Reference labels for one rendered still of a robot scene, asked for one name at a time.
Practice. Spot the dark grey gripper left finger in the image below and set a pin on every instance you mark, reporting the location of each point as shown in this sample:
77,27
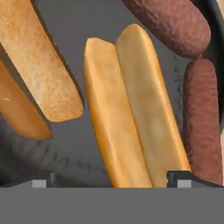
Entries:
39,184

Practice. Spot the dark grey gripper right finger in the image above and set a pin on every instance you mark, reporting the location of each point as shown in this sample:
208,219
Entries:
184,180

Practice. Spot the brown sausage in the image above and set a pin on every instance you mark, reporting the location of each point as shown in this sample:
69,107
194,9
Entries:
202,122
175,23

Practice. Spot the golden hot dog bun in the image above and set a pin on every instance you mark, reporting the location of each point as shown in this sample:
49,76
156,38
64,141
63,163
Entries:
137,116
43,78

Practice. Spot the dark grey bowl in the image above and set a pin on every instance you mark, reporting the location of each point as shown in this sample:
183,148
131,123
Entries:
76,26

